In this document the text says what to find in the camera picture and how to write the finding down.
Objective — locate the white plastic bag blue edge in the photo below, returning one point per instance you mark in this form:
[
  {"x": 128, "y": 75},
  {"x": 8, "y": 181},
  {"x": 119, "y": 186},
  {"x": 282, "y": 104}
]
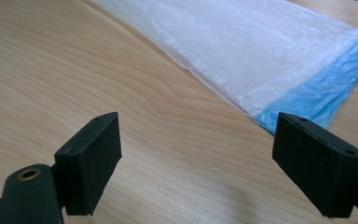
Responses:
[{"x": 245, "y": 49}]

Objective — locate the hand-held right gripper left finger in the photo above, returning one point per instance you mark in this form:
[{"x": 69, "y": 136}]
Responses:
[{"x": 87, "y": 165}]

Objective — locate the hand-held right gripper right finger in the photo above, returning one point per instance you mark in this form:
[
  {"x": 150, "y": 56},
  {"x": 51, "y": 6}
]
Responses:
[{"x": 317, "y": 168}]

